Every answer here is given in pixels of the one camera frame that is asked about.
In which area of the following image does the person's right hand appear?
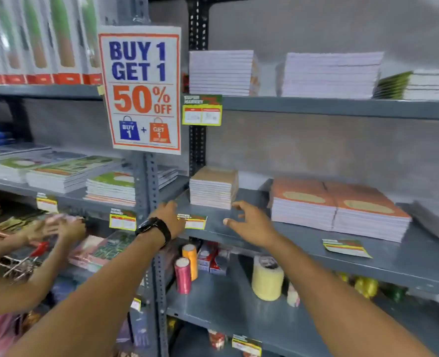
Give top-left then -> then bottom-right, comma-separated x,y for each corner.
223,201 -> 280,250

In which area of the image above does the person's left hand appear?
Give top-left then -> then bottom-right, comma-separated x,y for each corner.
148,201 -> 186,240

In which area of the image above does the person's left forearm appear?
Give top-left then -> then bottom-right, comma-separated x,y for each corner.
5,234 -> 166,357

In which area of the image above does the person's right forearm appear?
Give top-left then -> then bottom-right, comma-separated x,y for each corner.
262,234 -> 438,357

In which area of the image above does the black wristwatch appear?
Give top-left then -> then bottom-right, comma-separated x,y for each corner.
135,217 -> 172,249

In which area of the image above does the green yellow price label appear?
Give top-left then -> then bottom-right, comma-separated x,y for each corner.
110,208 -> 137,232
232,334 -> 262,357
182,94 -> 223,127
322,239 -> 373,259
177,213 -> 208,230
36,193 -> 59,213

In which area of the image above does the stack of small brown notebooks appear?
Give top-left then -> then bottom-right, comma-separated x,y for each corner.
189,167 -> 239,210

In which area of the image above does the red blue small box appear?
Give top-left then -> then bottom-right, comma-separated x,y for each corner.
197,242 -> 218,272
209,249 -> 230,276

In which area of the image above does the orange thread spool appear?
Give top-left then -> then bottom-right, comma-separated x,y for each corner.
182,244 -> 199,281

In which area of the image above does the stack of green-covered notebooks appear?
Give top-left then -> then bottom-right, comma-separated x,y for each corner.
26,156 -> 125,194
0,144 -> 53,173
0,151 -> 86,183
85,165 -> 179,207

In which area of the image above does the pale yellow tape roll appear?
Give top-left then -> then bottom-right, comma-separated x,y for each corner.
251,255 -> 285,302

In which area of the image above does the stack of orange-covered notebooks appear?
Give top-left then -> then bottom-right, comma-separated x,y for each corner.
269,177 -> 337,232
325,182 -> 412,243

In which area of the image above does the pink thread spool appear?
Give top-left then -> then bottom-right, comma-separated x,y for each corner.
174,257 -> 192,295

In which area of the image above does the pile of pink green books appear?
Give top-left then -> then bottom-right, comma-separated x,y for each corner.
69,231 -> 136,273

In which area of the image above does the small white roll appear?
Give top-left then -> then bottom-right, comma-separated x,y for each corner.
287,282 -> 301,308

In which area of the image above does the white orange-bordered offer sign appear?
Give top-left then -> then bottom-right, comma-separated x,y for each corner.
98,26 -> 182,155

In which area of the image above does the red white small packet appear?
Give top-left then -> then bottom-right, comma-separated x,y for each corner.
208,330 -> 226,350

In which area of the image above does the grey metal shelving rack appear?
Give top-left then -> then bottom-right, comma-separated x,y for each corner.
166,0 -> 439,357
0,0 -> 190,357

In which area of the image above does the yellow shiny ribbon roll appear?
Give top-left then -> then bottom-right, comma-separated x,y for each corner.
353,277 -> 379,299

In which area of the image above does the wide stack of white notebooks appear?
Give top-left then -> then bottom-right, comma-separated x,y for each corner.
277,52 -> 384,99

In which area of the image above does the green shiny ribbon roll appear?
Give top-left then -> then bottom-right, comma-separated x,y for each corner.
381,283 -> 408,303

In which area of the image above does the row of white blister packs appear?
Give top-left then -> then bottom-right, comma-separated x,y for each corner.
0,0 -> 103,85

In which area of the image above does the stack of green-spined notebooks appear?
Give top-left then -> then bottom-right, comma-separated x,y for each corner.
373,69 -> 439,101

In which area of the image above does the red-handled shopping cart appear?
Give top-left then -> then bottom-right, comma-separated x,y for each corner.
0,227 -> 51,283

